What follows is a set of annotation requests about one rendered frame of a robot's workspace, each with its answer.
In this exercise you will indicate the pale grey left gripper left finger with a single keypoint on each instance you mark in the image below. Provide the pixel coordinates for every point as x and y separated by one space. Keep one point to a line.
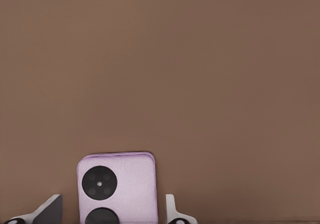
47 210

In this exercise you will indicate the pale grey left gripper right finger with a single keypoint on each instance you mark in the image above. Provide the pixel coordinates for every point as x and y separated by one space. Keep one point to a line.
171 207

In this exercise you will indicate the lilac smartphone with round camera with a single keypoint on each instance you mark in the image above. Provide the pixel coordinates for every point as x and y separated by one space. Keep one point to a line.
135 184

